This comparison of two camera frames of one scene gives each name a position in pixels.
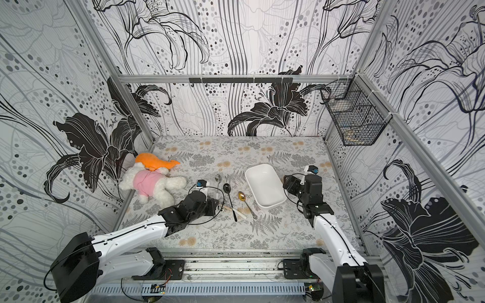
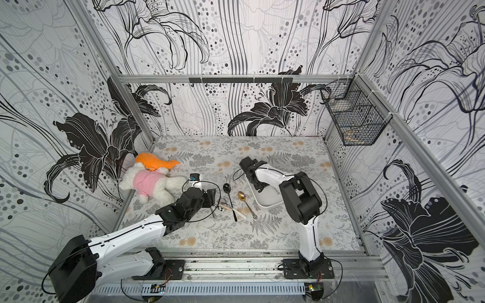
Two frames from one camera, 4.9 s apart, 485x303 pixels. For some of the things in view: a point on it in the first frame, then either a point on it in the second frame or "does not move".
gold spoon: [242, 196] does not move
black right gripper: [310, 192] to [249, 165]
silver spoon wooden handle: [235, 210] does not move
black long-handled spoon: [227, 188] does not move
